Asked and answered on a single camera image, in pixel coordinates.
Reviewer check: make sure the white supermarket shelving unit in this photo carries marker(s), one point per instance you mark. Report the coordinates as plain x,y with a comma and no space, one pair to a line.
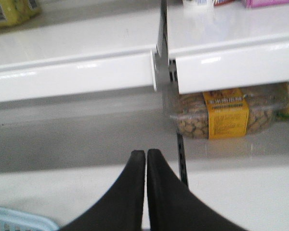
83,84

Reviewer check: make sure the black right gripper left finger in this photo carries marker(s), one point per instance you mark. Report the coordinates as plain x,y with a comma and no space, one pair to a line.
121,207

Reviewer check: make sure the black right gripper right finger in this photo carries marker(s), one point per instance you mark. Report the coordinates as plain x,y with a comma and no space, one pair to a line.
172,206

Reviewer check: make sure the clear tub of nuts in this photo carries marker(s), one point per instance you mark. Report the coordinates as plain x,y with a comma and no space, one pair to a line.
225,113

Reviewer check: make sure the light blue plastic basket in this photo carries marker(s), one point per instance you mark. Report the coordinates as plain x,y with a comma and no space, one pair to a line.
13,220

